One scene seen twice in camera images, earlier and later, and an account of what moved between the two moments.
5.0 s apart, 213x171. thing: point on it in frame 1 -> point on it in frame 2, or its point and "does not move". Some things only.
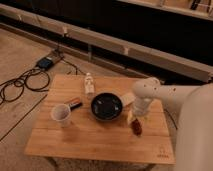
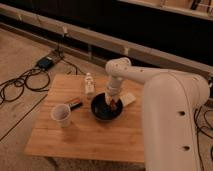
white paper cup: x=61 y=113 does not move
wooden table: x=90 y=118 does not move
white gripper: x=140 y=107 -> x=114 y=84
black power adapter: x=44 y=63 does not move
